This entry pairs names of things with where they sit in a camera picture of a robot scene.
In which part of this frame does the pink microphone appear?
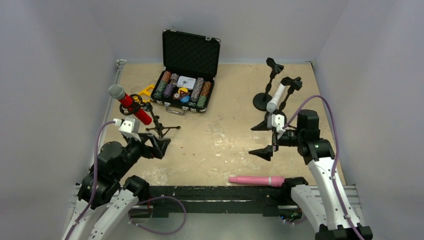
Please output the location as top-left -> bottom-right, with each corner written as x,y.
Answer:
228,176 -> 285,188

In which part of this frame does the red glitter microphone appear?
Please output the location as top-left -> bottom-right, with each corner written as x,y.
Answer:
108,84 -> 152,125

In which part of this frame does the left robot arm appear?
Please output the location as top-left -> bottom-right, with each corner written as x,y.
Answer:
62,133 -> 171,240

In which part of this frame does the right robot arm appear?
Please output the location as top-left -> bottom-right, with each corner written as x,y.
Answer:
249,109 -> 373,240

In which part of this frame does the black round base mic stand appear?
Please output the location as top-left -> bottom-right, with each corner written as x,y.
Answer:
252,57 -> 284,112

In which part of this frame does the white microphone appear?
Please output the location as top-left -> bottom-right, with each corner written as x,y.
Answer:
266,83 -> 286,113

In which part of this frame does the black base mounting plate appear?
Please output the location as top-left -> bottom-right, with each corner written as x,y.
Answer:
129,186 -> 303,222

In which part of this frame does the black poker chip case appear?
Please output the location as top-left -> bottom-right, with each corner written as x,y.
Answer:
150,29 -> 221,115

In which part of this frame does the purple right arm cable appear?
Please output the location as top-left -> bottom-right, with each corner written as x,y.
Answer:
282,94 -> 365,240

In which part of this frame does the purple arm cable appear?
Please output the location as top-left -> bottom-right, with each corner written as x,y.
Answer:
282,94 -> 365,240
64,120 -> 117,240

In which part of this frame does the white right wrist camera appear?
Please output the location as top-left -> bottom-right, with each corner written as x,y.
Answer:
266,113 -> 286,136

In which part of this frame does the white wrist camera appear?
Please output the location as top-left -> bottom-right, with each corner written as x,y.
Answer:
113,117 -> 141,142
266,113 -> 286,136

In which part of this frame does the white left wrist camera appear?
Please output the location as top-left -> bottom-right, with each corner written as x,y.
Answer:
113,117 -> 141,142

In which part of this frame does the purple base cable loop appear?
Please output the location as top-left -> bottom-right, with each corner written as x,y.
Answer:
128,196 -> 187,235

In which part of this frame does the yellow plastic triangle frame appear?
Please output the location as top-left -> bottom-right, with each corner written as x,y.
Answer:
138,84 -> 155,103

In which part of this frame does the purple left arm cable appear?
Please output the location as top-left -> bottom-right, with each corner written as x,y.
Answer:
64,120 -> 117,240

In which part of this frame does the aluminium table edge rail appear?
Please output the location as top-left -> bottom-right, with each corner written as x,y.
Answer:
99,59 -> 127,133

